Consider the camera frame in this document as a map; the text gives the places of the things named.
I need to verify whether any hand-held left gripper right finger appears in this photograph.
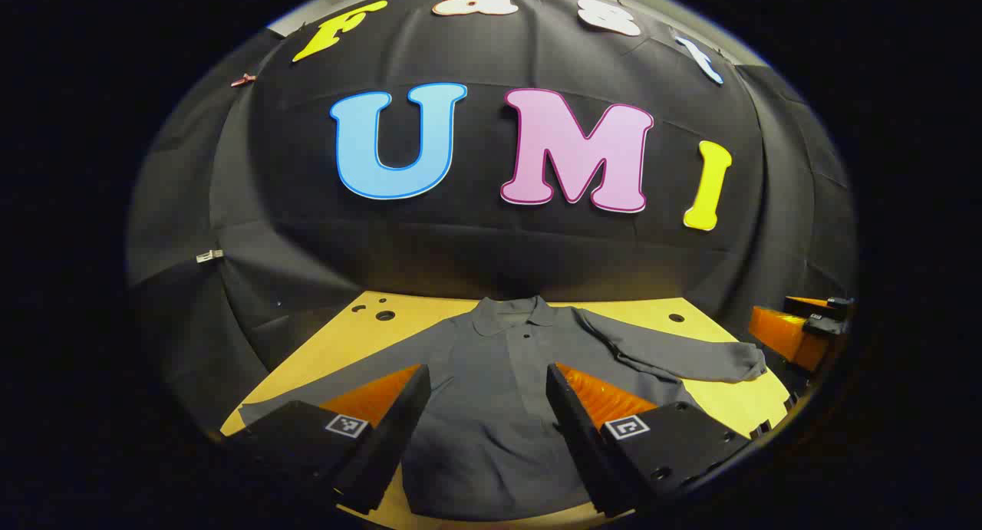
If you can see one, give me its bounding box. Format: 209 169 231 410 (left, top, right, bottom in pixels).
545 361 753 519

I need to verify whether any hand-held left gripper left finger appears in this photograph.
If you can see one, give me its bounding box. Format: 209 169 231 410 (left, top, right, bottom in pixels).
222 364 432 515

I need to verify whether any grey long-sleeved polo shirt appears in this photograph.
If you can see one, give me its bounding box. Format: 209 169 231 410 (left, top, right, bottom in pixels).
238 295 768 522

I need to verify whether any black backdrop cloth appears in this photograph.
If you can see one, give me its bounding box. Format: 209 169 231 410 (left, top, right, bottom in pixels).
127 0 858 439

